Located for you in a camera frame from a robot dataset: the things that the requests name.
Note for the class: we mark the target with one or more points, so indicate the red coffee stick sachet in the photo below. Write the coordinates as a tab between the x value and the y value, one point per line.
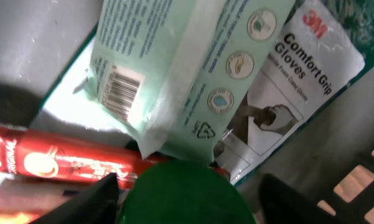
44	155

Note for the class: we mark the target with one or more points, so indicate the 3M comfort grip gloves pack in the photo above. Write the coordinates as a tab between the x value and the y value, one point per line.
269	67

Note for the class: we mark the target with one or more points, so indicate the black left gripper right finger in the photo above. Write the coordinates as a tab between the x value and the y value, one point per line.
281	204

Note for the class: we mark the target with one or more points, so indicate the grey plastic basket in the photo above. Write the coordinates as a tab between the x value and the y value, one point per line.
39	39

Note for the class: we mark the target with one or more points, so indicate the orange tissue pack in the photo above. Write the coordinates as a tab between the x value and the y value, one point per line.
22	201

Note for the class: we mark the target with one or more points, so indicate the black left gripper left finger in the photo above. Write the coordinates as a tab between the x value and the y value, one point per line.
96	204

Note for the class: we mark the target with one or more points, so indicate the mint green wipes pack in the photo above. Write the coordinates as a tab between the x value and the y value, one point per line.
146	57

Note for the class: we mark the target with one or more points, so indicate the green-lid seasoning jar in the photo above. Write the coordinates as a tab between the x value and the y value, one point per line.
184	192

